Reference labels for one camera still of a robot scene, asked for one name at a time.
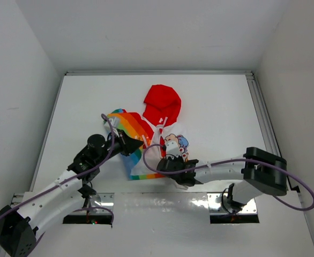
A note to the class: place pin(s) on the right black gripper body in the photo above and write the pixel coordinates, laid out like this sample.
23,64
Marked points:
177,159

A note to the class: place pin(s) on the metal base plate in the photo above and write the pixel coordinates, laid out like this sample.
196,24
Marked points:
103,203
215,206

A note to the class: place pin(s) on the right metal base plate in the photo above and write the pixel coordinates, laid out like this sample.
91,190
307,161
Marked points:
215,206

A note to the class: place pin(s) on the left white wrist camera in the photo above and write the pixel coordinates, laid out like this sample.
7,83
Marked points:
114,121

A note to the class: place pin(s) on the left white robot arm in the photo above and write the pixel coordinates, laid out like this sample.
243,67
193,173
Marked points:
22,226

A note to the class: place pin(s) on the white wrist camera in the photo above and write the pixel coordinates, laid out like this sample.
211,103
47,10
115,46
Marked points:
114,121
172,149

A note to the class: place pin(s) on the rainbow children's hooded jacket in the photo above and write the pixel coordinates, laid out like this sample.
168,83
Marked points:
156,125

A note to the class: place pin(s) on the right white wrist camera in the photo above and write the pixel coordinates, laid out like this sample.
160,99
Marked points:
172,149

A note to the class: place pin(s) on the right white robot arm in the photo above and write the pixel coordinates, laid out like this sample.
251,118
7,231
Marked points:
257,174

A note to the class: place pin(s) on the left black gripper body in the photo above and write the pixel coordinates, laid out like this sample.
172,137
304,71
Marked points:
118,142

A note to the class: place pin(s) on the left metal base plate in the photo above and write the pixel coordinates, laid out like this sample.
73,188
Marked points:
103,203

